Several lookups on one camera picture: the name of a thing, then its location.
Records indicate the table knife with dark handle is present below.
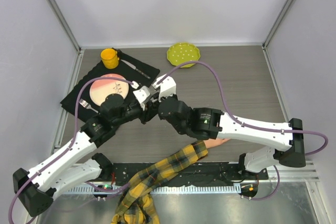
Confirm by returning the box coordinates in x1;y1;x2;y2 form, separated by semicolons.
121;59;151;80

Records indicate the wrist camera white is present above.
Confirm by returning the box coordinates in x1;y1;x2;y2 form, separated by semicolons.
133;86;152;111
151;74;176;102

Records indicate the pink and cream plate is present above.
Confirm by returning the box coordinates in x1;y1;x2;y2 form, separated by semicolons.
89;79;129;106

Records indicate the mannequin hand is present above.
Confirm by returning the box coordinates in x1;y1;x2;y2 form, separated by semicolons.
204;138;229;149

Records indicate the slotted cable duct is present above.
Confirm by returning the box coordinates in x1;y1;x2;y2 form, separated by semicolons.
64;183;241;195

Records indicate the aluminium frame rail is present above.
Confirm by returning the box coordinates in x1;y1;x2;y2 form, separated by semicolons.
25;45;85;224

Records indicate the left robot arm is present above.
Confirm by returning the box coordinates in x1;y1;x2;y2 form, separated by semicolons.
13;94;159;217

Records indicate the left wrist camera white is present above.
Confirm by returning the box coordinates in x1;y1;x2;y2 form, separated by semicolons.
133;86;152;111

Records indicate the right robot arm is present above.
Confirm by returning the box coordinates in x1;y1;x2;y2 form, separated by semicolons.
158;97;306;179

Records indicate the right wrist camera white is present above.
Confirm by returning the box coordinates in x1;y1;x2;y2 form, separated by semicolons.
151;74;176;102

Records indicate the black cloth placemat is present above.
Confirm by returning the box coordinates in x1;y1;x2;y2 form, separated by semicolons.
60;49;161;138

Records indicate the yellow ceramic mug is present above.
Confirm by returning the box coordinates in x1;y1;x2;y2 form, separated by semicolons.
100;48;119;69

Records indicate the yellow plaid shirt sleeve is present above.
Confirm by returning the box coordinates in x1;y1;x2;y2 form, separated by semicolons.
111;141;208;223

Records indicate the green polka dot dish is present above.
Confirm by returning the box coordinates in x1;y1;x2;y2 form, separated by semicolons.
166;42;201;66

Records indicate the silver fork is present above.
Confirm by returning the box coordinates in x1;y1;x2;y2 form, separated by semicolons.
79;99;99;113

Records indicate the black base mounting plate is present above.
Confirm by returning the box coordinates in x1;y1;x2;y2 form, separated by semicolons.
97;162;269;187

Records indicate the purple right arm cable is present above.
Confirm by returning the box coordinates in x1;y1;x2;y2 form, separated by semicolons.
157;61;329;200

